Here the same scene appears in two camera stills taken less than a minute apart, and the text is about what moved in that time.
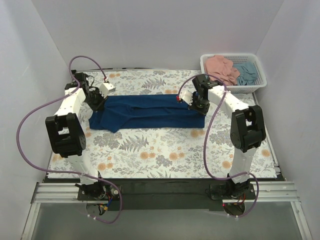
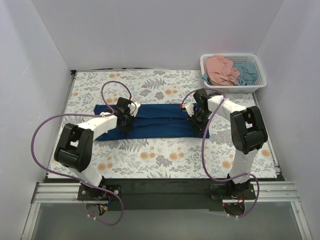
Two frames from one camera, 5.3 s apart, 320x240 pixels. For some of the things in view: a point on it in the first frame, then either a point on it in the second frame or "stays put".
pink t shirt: x=223 y=68 stays put
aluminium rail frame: x=276 y=192 stays put
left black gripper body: x=98 y=104 → x=127 y=120
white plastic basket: x=240 y=73 stays put
